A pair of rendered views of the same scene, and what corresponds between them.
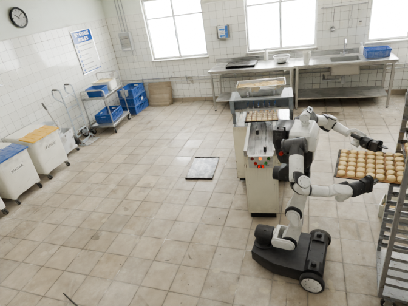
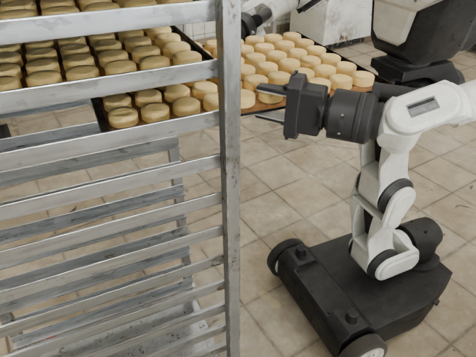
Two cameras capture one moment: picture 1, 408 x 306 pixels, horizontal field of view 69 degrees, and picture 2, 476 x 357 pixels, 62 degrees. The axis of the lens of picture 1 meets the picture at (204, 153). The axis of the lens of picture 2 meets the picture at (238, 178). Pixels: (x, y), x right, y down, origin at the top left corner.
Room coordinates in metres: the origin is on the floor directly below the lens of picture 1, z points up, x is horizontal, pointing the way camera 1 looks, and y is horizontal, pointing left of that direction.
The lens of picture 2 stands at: (2.15, -1.88, 1.46)
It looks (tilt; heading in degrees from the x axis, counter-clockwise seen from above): 36 degrees down; 126
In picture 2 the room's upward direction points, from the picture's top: straight up
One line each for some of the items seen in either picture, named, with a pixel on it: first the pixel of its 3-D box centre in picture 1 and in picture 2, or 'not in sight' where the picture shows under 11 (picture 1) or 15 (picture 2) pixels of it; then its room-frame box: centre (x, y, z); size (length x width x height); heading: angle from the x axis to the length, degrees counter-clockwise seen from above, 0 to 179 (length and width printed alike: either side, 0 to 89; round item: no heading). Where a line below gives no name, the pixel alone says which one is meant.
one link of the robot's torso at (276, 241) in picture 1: (285, 237); (382, 251); (1.96, -0.61, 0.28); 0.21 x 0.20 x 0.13; 60
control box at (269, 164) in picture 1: (260, 161); not in sight; (2.53, -0.55, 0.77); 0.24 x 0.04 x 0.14; 74
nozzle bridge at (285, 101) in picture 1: (261, 107); not in sight; (3.37, -0.78, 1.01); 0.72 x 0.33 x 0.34; 74
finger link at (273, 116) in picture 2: not in sight; (271, 117); (1.81, -1.29, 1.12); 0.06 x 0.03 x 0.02; 15
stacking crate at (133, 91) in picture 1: (131, 90); not in sight; (7.09, 1.49, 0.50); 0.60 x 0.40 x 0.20; 161
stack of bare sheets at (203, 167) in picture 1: (203, 167); not in sight; (3.85, 0.05, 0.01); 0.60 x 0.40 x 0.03; 163
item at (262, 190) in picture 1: (262, 169); not in sight; (2.88, -0.65, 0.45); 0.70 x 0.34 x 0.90; 164
